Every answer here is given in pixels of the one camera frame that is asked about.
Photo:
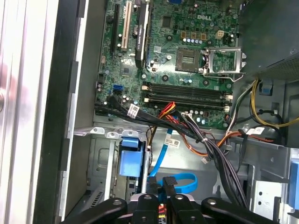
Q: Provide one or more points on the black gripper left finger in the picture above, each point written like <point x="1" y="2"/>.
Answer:
<point x="146" y="210"/>

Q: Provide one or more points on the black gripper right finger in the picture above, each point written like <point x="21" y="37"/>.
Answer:
<point x="180" y="210"/>

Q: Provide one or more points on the hard disk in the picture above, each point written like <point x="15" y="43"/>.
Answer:
<point x="130" y="163"/>

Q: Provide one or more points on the metal disk bay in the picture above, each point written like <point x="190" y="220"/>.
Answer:
<point x="100" y="158"/>

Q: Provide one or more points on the white expansion slot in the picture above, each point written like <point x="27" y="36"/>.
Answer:
<point x="126" y="28"/>

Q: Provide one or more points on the black expansion slot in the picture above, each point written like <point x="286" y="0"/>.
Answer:
<point x="115" y="28"/>

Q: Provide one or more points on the metal optical drive bay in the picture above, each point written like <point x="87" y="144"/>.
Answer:
<point x="268" y="196"/>

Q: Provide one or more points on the blue plastic bay latch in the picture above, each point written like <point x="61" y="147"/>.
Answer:
<point x="294" y="179"/>

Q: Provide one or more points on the blue SATA port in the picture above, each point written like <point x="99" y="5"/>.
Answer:
<point x="118" y="89"/>

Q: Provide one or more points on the silver locking lever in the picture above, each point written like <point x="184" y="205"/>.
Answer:
<point x="222" y="75"/>

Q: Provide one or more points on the black open PC case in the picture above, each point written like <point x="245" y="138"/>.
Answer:
<point x="60" y="93"/>

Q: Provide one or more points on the CPU socket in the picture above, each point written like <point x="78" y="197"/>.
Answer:
<point x="188" y="59"/>

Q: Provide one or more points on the black Nvidia graphics card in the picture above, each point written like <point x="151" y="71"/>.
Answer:
<point x="141" y="35"/>

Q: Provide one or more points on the green Dell motherboard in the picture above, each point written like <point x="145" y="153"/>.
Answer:
<point x="168" y="28"/>

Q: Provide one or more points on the grey power supply unit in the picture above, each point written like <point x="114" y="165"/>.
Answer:
<point x="268" y="35"/>

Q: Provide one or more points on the metal socket cover frame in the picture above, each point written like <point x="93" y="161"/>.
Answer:
<point x="224" y="49"/>

